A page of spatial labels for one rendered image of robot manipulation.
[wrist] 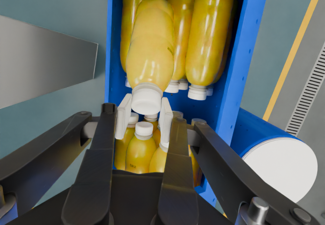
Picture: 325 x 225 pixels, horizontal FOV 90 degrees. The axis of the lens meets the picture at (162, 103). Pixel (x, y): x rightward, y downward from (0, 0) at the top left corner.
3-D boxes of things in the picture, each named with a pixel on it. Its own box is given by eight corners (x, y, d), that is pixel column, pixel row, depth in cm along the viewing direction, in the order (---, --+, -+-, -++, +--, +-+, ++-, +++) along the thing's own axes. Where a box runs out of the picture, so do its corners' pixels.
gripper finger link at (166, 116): (165, 113, 15) (173, 114, 15) (161, 96, 22) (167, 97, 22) (161, 142, 15) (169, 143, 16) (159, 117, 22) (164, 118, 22)
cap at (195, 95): (199, 89, 32) (198, 98, 32) (211, 89, 34) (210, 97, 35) (185, 85, 35) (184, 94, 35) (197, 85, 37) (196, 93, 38)
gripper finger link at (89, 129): (111, 141, 13) (73, 138, 13) (121, 119, 18) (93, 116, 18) (112, 124, 13) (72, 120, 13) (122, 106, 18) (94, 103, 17)
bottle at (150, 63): (152, 37, 36) (144, 112, 26) (129, 10, 31) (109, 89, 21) (180, 21, 32) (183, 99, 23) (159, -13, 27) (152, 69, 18)
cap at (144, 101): (145, 103, 24) (144, 114, 23) (126, 90, 22) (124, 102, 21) (167, 96, 22) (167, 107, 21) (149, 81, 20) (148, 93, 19)
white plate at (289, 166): (269, 123, 47) (266, 121, 48) (216, 195, 52) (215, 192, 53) (335, 161, 51) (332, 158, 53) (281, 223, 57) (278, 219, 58)
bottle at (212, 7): (221, -24, 25) (200, 92, 30) (243, -8, 30) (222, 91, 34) (188, -12, 31) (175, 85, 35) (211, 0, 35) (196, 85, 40)
